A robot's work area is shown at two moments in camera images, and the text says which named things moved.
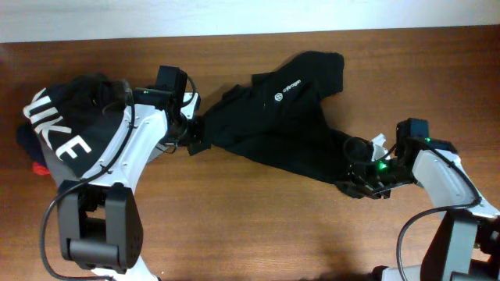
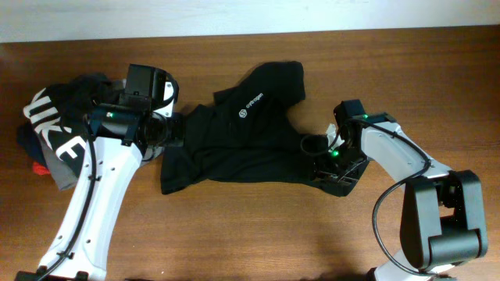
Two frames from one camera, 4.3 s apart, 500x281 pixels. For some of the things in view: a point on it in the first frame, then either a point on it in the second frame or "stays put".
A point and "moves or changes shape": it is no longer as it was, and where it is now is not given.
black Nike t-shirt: x=77 y=117 stays put
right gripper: x=359 y=168 → x=322 y=168
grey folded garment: x=60 y=172 stays put
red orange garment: x=40 y=170 stays put
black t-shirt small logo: x=277 y=117 moves or changes shape
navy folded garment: x=30 y=143 stays put
